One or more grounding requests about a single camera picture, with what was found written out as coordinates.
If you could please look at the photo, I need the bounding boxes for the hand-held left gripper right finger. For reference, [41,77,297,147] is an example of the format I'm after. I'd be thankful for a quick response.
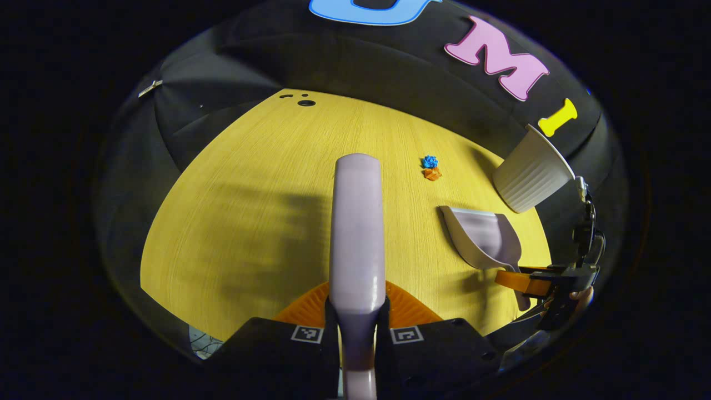
[375,281,502,400]

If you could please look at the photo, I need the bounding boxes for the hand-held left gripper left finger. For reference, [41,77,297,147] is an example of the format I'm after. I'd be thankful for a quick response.
[207,281,341,400]

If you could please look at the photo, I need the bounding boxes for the lilac plastic dustpan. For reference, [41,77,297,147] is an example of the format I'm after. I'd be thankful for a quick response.
[438,205,532,312]

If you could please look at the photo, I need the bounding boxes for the white ribbed garbage bin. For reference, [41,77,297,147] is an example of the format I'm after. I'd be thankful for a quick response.
[492,124,577,214]

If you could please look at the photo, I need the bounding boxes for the wooden desktop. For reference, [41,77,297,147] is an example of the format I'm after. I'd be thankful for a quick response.
[140,88,552,342]

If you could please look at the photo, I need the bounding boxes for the black backdrop cloth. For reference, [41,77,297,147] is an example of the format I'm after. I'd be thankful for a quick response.
[94,0,628,362]

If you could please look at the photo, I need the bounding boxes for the thin dark cables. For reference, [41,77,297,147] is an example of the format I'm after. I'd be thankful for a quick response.
[189,325,226,359]

